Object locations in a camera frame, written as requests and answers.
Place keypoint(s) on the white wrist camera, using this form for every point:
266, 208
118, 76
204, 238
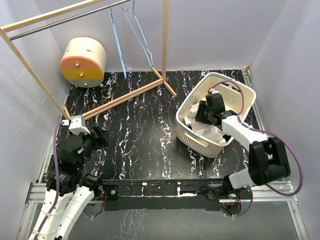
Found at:
213, 91
77, 125

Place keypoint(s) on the metal hanging rod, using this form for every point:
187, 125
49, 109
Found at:
66, 20

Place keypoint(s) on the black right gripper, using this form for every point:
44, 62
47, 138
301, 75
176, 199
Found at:
199, 116

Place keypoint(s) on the wooden clothes rack frame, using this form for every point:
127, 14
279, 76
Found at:
161, 76

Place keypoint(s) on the white t shirt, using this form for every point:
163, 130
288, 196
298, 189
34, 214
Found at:
208, 131

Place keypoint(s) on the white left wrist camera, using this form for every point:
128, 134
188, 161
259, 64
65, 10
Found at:
77, 125

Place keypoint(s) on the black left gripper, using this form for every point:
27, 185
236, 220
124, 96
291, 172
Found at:
103, 137

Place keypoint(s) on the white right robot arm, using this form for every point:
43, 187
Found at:
267, 161

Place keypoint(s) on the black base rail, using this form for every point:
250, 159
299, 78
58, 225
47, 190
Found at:
170, 194

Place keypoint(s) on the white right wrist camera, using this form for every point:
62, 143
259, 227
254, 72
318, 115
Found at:
213, 91

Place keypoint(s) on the cream plastic laundry basket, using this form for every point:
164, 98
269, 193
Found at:
234, 98

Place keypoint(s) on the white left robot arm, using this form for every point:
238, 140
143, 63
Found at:
68, 190

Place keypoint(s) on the blue wire hanger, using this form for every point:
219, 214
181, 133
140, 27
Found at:
134, 23
117, 42

